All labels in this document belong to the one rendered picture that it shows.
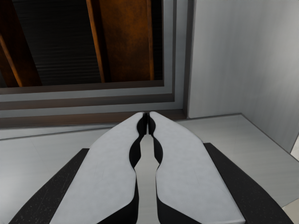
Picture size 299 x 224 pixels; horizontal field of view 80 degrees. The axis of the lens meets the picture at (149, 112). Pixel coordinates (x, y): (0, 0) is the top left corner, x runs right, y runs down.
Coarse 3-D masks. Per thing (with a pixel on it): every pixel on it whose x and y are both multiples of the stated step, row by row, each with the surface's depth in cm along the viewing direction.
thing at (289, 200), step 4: (296, 176) 17; (296, 180) 17; (292, 184) 17; (296, 184) 17; (292, 188) 17; (296, 188) 17; (292, 192) 18; (296, 192) 18; (288, 196) 18; (292, 196) 18; (296, 196) 18; (288, 200) 18; (292, 200) 18; (284, 204) 19
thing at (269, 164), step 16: (240, 128) 14; (256, 128) 14; (240, 144) 15; (256, 144) 15; (272, 144) 15; (240, 160) 16; (256, 160) 16; (272, 160) 16; (288, 160) 16; (256, 176) 17; (272, 176) 17; (288, 176) 17; (272, 192) 18; (288, 192) 18
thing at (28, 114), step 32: (192, 0) 10; (0, 96) 16; (32, 96) 16; (64, 96) 16; (96, 96) 16; (128, 96) 16; (160, 96) 16; (0, 128) 14; (32, 128) 14; (64, 128) 14; (96, 128) 14
